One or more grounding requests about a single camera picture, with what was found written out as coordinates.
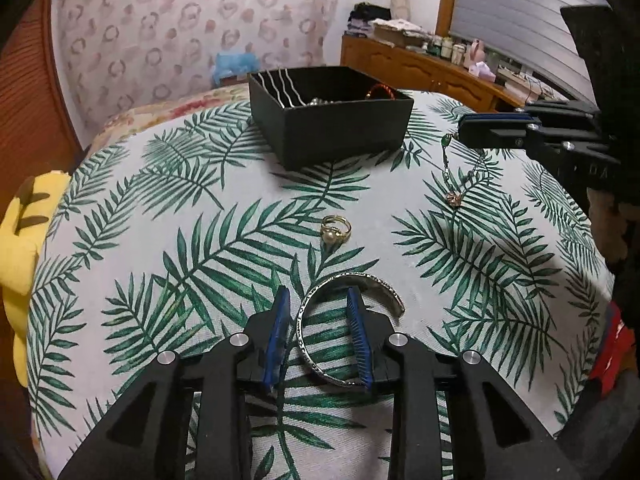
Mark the thin pendant chain necklace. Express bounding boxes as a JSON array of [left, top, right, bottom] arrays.
[[439, 131, 494, 210]]

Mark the gold pearl ring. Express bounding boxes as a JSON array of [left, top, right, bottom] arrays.
[[319, 213, 354, 247]]

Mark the silver cuff bangle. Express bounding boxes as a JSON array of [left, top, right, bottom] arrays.
[[295, 271, 406, 391]]

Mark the black square jewelry box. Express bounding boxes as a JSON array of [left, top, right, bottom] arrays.
[[248, 66, 414, 170]]

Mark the right hand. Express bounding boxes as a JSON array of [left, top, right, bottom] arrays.
[[587, 188, 639, 262]]

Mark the pink tissue box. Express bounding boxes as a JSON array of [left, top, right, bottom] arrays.
[[468, 61, 496, 84]]

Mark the wooden sideboard cabinet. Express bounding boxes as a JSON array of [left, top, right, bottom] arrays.
[[341, 35, 524, 113]]

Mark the grey window roller blind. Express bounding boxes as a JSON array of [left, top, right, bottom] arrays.
[[450, 0, 606, 102]]

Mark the stack of folded clothes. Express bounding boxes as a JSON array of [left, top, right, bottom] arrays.
[[345, 2, 392, 38]]

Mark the palm leaf print cloth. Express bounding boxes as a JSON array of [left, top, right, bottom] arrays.
[[28, 92, 613, 479]]

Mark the blue bag on box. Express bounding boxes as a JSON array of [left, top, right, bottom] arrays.
[[210, 52, 260, 88]]

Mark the floral bed quilt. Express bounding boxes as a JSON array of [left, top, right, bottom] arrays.
[[86, 82, 250, 157]]

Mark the brown louvered wardrobe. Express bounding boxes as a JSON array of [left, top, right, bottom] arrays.
[[0, 0, 86, 208]]

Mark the pink circle pattern curtain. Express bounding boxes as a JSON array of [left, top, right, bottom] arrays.
[[52, 0, 338, 144]]

